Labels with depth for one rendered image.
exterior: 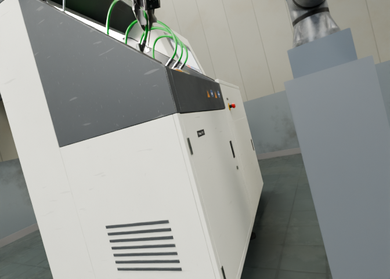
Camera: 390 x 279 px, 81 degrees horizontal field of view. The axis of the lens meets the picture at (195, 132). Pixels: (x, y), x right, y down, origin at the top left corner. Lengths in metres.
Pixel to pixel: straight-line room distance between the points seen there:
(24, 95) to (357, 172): 1.32
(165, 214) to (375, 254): 0.68
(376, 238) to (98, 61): 1.09
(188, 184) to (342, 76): 0.58
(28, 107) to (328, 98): 1.19
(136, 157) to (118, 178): 0.12
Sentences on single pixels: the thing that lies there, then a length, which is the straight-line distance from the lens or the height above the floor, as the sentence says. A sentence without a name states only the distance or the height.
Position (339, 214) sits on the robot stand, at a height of 0.34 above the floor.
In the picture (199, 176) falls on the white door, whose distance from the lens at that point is 0.83.
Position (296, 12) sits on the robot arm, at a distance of 0.94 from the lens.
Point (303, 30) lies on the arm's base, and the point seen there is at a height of 0.95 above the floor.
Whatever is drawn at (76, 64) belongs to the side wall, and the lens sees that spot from 1.03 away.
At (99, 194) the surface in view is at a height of 0.56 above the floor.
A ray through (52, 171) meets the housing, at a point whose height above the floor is 0.70.
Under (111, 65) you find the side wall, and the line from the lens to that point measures 0.92.
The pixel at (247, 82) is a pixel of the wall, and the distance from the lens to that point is 3.56.
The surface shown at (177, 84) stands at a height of 0.89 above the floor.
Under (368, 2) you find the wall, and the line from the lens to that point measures 3.60.
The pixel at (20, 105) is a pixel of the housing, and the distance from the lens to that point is 1.30.
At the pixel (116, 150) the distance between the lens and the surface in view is 0.92.
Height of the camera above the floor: 0.73
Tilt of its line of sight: 2 degrees down
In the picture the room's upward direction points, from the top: 15 degrees counter-clockwise
